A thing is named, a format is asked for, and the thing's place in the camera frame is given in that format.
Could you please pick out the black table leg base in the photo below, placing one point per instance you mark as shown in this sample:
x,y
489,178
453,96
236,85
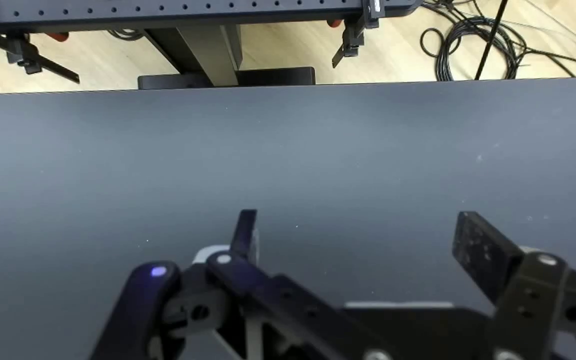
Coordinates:
x,y
208,56

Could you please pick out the grey perforated metal frame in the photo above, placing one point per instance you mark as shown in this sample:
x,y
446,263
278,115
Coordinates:
x,y
20,19

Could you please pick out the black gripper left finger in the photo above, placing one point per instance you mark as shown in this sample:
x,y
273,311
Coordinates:
x,y
236,263

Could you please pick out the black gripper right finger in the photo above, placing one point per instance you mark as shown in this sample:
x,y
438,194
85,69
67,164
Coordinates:
x,y
505,270

